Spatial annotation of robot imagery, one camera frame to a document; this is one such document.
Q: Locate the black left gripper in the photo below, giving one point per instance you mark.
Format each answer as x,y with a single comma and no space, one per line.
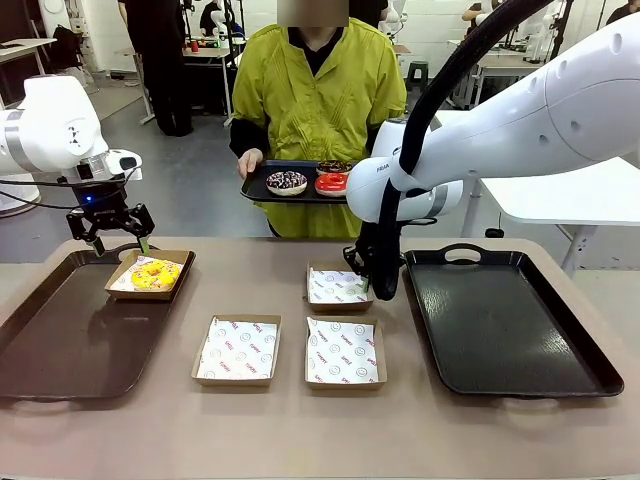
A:
102,200

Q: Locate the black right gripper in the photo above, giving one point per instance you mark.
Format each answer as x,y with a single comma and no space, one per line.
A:
367,245

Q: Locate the white printed paper liner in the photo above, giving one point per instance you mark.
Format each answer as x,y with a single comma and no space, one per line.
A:
342,352
237,350
117,285
330,290

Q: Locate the brown cardboard box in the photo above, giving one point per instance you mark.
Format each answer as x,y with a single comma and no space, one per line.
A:
235,382
340,307
142,296
345,387

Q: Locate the yellow sprinkled donut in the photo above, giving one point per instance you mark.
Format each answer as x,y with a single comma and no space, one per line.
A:
155,275

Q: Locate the red glazed donut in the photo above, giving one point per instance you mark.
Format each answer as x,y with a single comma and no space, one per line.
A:
331,185

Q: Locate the chocolate glazed donut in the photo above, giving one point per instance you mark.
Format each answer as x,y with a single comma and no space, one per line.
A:
334,166

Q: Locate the dark donut with colourful sprinkles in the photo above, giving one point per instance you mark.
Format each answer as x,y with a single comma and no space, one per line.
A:
286,182

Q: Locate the small black serving tray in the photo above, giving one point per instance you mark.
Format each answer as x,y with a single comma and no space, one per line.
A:
255,192

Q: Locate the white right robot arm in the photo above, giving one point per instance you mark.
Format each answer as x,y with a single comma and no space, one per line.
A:
550,115

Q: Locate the person right forearm black sleeve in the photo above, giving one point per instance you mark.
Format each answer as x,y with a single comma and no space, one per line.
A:
247,135

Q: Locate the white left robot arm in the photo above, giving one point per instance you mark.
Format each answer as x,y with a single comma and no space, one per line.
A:
55,125

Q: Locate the brown plastic tray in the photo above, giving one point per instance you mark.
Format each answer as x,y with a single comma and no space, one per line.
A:
75,340

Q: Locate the large black plastic tray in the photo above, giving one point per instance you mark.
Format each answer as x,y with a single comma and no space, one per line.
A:
500,320

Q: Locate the person right hand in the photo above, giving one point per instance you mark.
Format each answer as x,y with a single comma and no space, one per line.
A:
250,160

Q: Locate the black plug on floor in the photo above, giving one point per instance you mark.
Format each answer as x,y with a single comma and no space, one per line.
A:
495,232

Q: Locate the person in yellow jacket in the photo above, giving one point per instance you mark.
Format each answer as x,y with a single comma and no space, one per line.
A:
320,100

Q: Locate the standing person in black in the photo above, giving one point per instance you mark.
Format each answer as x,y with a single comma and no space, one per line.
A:
160,60

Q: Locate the black backpack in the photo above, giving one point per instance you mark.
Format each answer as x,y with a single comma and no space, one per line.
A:
67,47

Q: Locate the grey plastic stool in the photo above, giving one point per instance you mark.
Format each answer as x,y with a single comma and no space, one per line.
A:
418,75

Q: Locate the light wooden desk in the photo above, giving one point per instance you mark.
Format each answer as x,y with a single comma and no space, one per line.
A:
25,45

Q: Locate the large white table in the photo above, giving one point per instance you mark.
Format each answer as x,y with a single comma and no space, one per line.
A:
565,195

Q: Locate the seated person in black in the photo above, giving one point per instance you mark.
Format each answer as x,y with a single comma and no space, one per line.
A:
212,15

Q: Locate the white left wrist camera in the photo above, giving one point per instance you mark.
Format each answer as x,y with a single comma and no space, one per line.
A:
122,161

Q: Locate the thin frame desk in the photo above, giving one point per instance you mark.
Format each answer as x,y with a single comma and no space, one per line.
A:
131,52

